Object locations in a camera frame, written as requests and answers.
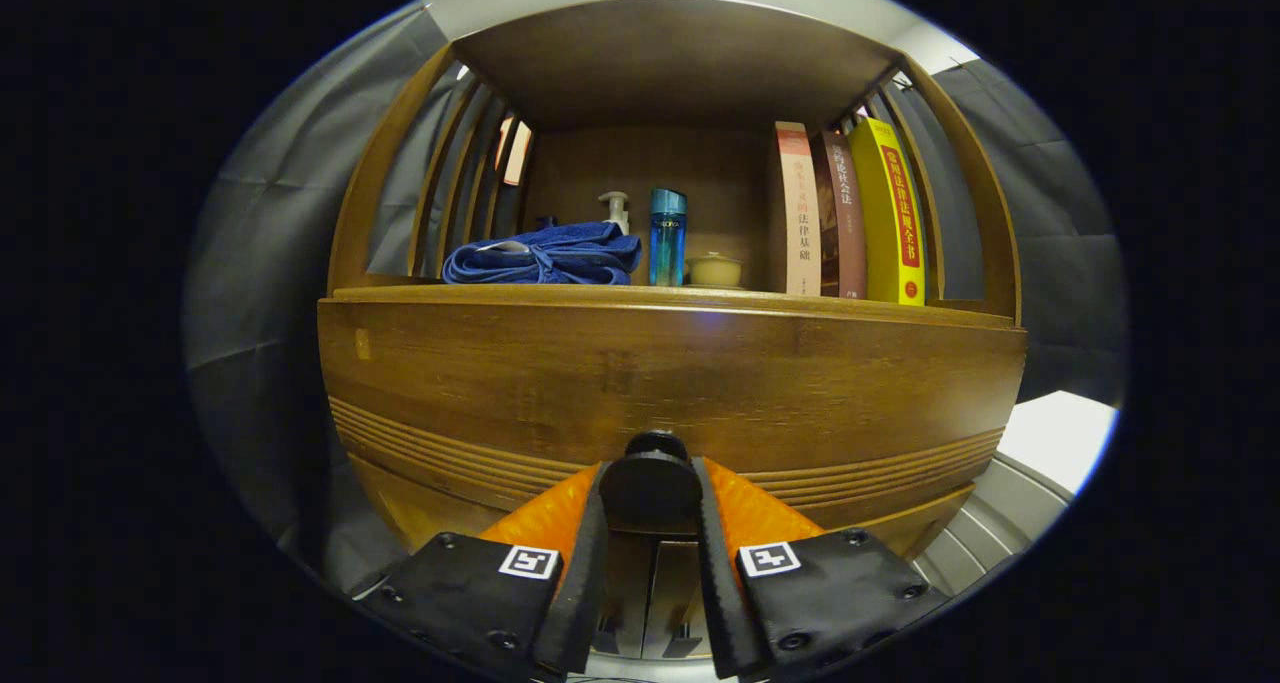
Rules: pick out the tall blue bottle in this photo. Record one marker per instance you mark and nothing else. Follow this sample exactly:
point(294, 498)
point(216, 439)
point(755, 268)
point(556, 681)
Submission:
point(667, 243)

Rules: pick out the black round drawer knob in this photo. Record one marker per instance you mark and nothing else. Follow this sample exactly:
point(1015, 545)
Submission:
point(650, 493)

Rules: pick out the brown book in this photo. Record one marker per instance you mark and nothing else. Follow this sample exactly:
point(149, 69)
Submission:
point(845, 233)

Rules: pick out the wooden cabinet door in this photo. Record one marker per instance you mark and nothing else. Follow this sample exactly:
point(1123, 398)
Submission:
point(920, 533)
point(430, 518)

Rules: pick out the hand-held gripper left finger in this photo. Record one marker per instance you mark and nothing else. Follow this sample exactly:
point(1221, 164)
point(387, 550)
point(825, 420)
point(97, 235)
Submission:
point(585, 583)

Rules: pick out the blue folded towel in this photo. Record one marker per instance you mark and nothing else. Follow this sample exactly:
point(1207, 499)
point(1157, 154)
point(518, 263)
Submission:
point(560, 253)

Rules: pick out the yellow-green lidded teacup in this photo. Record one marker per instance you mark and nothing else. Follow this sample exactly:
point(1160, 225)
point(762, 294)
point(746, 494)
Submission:
point(714, 271)

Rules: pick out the white pump bottle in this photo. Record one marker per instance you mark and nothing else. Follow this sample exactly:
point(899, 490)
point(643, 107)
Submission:
point(618, 213)

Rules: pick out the wooden drawer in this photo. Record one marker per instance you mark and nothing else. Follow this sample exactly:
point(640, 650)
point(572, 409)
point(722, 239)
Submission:
point(650, 383)

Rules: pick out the wooden countertop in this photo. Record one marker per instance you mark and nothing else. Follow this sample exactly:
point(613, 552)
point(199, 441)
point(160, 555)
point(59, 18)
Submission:
point(600, 292)

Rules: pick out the yellow book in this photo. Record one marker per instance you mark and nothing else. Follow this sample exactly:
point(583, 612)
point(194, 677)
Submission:
point(890, 223)

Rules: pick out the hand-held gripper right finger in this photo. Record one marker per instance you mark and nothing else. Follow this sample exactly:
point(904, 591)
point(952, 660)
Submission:
point(715, 583)

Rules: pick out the beige book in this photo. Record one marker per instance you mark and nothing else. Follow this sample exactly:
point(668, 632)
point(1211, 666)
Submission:
point(798, 223)

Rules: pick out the white table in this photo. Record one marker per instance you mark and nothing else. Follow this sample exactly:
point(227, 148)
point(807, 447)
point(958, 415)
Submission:
point(1060, 433)

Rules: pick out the wooden cabinet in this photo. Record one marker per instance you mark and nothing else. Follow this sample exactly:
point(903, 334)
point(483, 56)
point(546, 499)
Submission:
point(660, 63)

